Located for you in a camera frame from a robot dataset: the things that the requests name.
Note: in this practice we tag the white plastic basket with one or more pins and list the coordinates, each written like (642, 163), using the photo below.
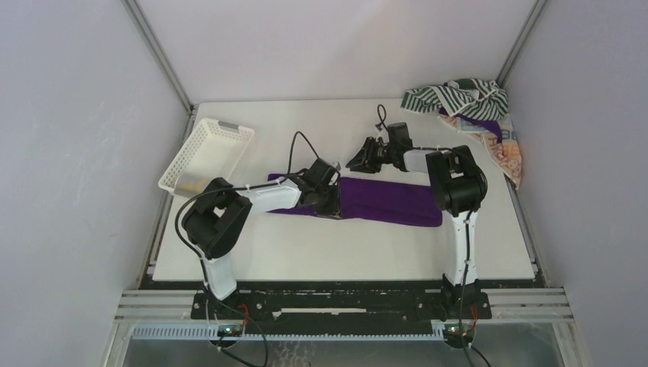
(213, 149)

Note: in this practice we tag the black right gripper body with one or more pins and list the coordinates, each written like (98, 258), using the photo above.
(371, 155)

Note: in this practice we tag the cream bear print towel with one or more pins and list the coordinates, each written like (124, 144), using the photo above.
(505, 154)

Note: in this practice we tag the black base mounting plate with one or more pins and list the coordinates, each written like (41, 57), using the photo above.
(363, 307)

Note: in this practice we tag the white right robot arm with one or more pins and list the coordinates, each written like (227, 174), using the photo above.
(457, 183)

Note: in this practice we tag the controller board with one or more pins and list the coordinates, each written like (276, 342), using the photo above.
(229, 331)
(457, 337)

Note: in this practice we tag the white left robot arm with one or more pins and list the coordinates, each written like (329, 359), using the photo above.
(211, 222)

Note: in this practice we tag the green white striped towel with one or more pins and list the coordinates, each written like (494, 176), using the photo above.
(481, 100)

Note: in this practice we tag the aluminium corner post left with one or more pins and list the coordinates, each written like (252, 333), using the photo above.
(136, 12)

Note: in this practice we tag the aluminium corner post right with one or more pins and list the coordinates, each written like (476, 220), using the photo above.
(521, 40)

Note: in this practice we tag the yellow grey patterned towel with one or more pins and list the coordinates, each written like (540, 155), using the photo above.
(187, 185)

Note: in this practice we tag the white slotted cable duct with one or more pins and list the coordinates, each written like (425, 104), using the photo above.
(204, 333)

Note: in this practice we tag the left controller board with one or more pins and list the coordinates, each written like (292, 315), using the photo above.
(229, 331)

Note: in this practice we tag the purple towel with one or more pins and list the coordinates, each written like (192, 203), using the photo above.
(390, 202)

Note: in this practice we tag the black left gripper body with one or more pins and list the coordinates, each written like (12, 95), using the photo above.
(327, 202)

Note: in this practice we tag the aluminium corner post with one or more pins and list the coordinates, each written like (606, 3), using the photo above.
(521, 40)
(136, 12)

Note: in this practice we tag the right controller board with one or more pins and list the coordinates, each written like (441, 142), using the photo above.
(457, 337)

